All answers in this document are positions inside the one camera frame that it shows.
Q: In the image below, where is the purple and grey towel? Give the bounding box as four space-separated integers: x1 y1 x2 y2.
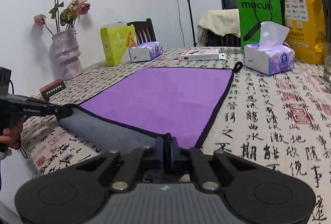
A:
58 62 243 153

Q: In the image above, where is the person's left hand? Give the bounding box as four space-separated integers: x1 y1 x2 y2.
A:
1 116 25 150

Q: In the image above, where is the red and black box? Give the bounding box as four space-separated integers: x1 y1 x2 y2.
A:
39 79 66 101

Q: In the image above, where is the pink ceramic vase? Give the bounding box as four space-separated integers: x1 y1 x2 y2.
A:
50 28 83 81

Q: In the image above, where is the calligraphy print tablecloth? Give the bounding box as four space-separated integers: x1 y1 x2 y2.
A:
21 48 330 223

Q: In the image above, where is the yellow-green paper box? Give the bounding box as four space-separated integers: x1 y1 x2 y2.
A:
100 23 137 67

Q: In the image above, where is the closed purple tissue pack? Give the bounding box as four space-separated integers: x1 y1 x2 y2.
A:
128 41 163 63

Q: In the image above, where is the dark wooden chair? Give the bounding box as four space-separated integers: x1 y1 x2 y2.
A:
127 18 157 45

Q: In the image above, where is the open purple tissue pack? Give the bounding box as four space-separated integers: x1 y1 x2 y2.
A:
243 21 295 75

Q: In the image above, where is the clear drinking glass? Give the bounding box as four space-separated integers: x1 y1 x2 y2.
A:
323 55 331 82

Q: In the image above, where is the flat white product box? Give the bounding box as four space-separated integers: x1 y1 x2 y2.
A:
180 48 227 62

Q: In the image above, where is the chair with cream cloth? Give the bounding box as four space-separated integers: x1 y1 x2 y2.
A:
196 9 241 46

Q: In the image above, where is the yellow printed bag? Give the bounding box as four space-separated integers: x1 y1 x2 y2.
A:
284 0 326 65

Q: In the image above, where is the green mucun paper bag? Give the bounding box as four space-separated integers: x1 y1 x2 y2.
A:
237 0 283 47

